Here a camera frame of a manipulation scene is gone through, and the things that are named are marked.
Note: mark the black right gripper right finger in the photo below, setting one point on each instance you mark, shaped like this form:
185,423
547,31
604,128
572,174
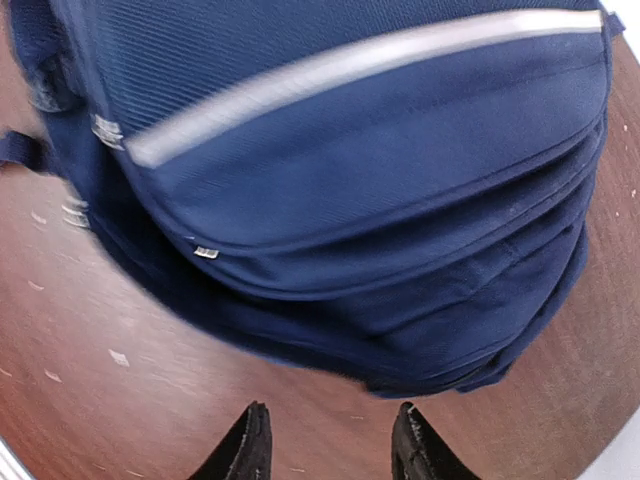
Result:
419,453

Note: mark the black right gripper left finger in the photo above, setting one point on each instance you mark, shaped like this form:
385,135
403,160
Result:
245,452

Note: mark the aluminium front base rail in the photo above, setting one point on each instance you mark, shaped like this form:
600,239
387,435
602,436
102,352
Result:
11,468

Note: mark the navy blue student backpack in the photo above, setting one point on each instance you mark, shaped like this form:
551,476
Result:
392,191

